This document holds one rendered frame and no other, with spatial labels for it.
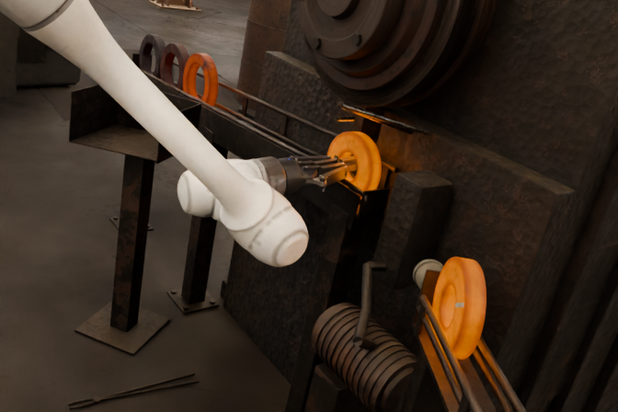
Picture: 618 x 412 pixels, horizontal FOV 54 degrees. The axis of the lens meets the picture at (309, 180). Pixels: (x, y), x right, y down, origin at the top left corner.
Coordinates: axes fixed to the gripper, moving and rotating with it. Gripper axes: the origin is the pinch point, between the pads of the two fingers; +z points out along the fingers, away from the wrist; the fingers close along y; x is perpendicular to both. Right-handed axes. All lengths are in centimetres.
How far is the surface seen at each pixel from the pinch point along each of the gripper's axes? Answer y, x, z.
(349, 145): -0.7, 4.2, -0.9
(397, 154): 6.5, 3.8, 7.1
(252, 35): -263, -37, 135
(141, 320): -53, -72, -27
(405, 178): 19.0, 5.3, -3.0
